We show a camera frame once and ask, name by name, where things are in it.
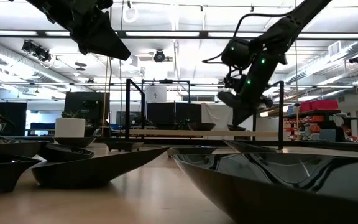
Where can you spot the black aluminium rig frame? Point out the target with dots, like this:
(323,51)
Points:
(322,146)

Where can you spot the black ceiling spotlight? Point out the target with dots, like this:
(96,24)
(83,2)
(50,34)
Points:
(159,56)
(356,59)

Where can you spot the black partition panel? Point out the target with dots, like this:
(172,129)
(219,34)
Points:
(166,113)
(11,118)

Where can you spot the storage rack with red bins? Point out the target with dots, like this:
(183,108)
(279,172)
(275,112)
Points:
(319,105)

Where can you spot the white hanging sheet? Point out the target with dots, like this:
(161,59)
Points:
(213,115)

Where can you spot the small succulent in white pot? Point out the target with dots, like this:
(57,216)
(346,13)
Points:
(70,127)

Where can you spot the black monitor screen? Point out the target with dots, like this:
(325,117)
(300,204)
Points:
(82,105)

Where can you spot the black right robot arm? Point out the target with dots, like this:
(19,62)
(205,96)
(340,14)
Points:
(291,21)

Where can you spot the black rounded mini plate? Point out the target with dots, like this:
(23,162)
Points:
(275,193)
(201,127)
(11,149)

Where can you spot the black ceiling spotlights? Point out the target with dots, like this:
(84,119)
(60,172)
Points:
(40,54)

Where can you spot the wooden riser with black legs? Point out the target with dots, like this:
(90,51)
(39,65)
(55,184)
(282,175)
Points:
(197,133)

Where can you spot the overhead LED light bar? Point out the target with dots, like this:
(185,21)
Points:
(166,33)

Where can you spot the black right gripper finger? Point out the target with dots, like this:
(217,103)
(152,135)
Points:
(240,114)

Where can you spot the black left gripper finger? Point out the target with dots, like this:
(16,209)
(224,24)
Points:
(101,40)

